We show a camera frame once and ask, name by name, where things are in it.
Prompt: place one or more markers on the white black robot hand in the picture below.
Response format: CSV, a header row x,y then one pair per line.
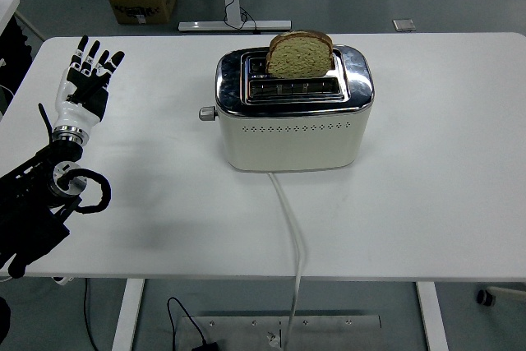
x,y
76,114

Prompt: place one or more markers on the cream chrome two-slot toaster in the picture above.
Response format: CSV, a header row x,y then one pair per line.
x,y
292,141

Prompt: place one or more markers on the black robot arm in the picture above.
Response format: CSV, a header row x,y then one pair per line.
x,y
29,219

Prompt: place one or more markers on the black ribbed equipment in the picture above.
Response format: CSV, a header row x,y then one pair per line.
x,y
14,59

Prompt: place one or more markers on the white side table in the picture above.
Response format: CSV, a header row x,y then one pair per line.
x,y
7,7

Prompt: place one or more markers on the brown cardboard box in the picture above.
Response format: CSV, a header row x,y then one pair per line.
x,y
141,6

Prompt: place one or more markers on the white table leg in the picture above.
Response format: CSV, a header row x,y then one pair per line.
x,y
127,314
431,318

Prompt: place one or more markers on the brown bread slice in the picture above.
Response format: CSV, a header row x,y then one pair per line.
x,y
299,61

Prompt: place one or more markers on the grey metal plate with screws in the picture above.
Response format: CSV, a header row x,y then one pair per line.
x,y
328,332

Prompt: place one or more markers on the grey floor socket plate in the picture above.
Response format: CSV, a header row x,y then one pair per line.
x,y
404,25

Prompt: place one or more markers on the chair base with black caster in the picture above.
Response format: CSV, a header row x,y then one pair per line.
x,y
486,297

